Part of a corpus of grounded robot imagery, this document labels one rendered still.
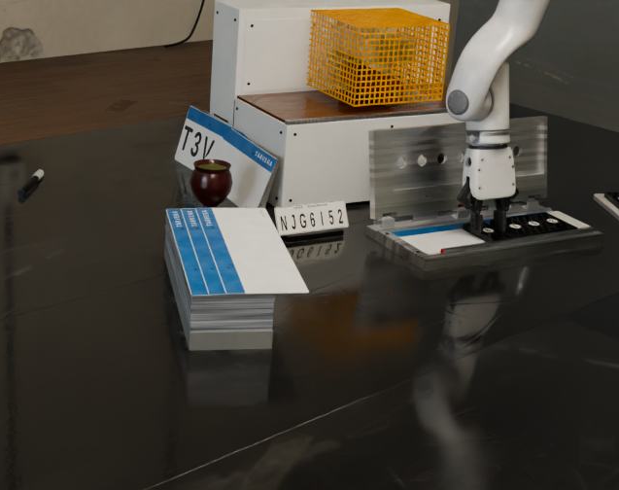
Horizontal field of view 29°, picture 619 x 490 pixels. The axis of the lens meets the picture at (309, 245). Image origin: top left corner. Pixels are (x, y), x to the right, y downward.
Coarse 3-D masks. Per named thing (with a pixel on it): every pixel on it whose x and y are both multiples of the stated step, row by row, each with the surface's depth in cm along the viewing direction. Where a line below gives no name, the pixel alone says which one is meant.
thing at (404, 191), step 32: (416, 128) 241; (448, 128) 245; (512, 128) 254; (544, 128) 257; (384, 160) 238; (416, 160) 243; (448, 160) 247; (544, 160) 259; (384, 192) 239; (416, 192) 243; (448, 192) 247; (544, 192) 260
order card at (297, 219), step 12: (312, 204) 239; (324, 204) 240; (336, 204) 242; (276, 216) 235; (288, 216) 236; (300, 216) 237; (312, 216) 239; (324, 216) 240; (336, 216) 241; (288, 228) 236; (300, 228) 237; (312, 228) 238; (324, 228) 240
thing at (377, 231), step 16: (464, 208) 251; (512, 208) 259; (528, 208) 259; (544, 208) 260; (384, 224) 241; (400, 224) 244; (416, 224) 245; (432, 224) 245; (448, 224) 246; (384, 240) 237; (400, 240) 234; (544, 240) 240; (560, 240) 241; (576, 240) 244; (592, 240) 246; (400, 256) 233; (416, 256) 228; (432, 256) 227; (448, 256) 228; (464, 256) 230; (480, 256) 232; (496, 256) 234; (512, 256) 236
